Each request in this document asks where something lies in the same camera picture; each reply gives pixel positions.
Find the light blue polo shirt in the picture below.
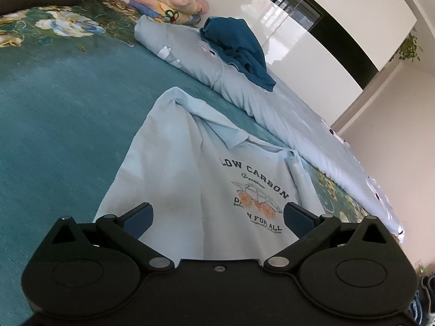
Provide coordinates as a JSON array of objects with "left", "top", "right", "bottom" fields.
[{"left": 93, "top": 86, "right": 327, "bottom": 260}]

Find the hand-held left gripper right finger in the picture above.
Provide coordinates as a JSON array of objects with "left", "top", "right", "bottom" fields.
[{"left": 262, "top": 202, "right": 391, "bottom": 273}]

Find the teal floral bed blanket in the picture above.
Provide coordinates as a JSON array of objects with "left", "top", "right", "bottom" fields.
[{"left": 0, "top": 0, "right": 405, "bottom": 326}]

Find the dark blue garment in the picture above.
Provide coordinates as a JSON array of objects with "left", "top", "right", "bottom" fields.
[{"left": 199, "top": 17, "right": 276, "bottom": 92}]

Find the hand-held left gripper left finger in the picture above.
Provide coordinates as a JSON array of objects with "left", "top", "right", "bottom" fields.
[{"left": 51, "top": 202, "right": 175, "bottom": 273}]

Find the dark shoe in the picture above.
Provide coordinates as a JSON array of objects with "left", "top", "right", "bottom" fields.
[{"left": 406, "top": 272, "right": 435, "bottom": 326}]

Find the white glossy wardrobe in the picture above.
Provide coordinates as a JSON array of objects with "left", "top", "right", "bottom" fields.
[{"left": 185, "top": 0, "right": 418, "bottom": 123}]

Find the green potted plant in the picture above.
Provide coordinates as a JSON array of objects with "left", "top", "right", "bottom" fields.
[{"left": 389, "top": 32, "right": 424, "bottom": 63}]

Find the pale blue printed quilt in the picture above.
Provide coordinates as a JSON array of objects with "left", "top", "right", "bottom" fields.
[{"left": 133, "top": 16, "right": 406, "bottom": 236}]

